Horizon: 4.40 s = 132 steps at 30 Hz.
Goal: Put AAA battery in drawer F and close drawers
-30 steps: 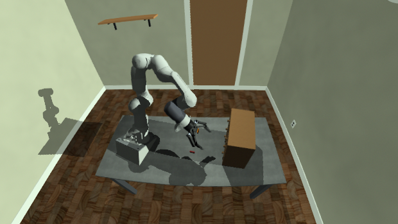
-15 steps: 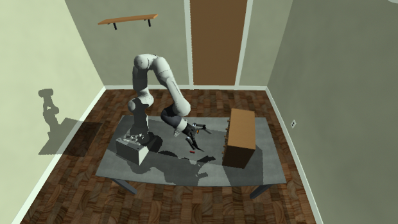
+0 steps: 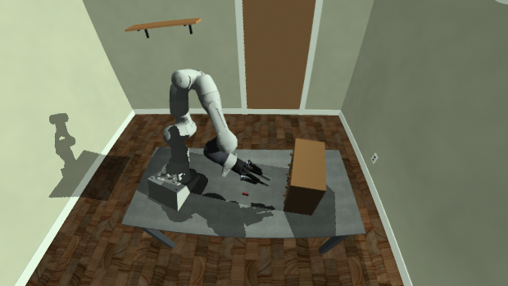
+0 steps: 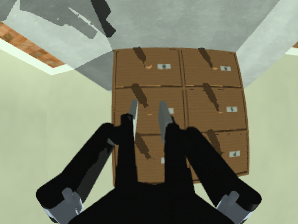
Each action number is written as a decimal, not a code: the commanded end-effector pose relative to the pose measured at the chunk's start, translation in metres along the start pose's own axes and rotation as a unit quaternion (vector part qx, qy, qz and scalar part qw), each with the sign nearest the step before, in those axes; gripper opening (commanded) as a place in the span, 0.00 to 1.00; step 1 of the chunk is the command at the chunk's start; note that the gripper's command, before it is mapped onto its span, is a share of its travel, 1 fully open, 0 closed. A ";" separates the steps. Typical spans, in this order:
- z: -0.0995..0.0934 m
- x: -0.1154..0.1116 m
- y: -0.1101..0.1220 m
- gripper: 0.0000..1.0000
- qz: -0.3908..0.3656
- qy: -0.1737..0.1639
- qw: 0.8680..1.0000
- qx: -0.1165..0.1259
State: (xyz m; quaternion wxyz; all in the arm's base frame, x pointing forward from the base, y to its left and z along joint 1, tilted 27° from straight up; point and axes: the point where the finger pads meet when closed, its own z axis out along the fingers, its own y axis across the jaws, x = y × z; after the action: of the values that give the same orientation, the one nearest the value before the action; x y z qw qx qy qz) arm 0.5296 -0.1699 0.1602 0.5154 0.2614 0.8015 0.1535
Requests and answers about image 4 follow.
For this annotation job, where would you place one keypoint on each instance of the brown chest of drawers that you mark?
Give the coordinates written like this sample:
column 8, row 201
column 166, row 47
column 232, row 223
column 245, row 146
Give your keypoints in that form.
column 183, row 88

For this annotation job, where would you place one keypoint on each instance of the brown wooden drawer front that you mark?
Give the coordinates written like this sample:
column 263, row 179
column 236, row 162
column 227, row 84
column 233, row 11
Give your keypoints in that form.
column 133, row 70
column 145, row 149
column 223, row 71
column 205, row 107
column 233, row 144
column 147, row 117

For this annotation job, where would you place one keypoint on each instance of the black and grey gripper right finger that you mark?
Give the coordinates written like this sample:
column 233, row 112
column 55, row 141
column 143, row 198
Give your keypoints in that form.
column 229, row 194

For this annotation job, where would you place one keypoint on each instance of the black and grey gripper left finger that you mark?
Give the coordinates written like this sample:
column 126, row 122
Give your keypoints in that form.
column 60, row 197

